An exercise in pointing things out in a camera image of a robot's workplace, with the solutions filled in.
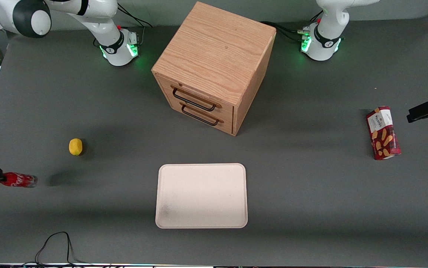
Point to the red coke bottle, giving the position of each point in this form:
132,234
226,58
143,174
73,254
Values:
18,179

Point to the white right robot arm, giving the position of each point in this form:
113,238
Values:
95,22

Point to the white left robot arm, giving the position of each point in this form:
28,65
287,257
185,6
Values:
327,41

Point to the beige plastic tray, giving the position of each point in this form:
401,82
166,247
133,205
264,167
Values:
202,195

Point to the red cookie box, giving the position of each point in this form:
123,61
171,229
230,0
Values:
383,134

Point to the yellow lemon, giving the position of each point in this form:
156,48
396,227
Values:
75,146

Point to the wooden drawer front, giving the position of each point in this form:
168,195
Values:
165,87
228,126

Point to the wooden drawer cabinet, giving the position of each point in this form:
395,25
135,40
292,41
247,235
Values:
214,52

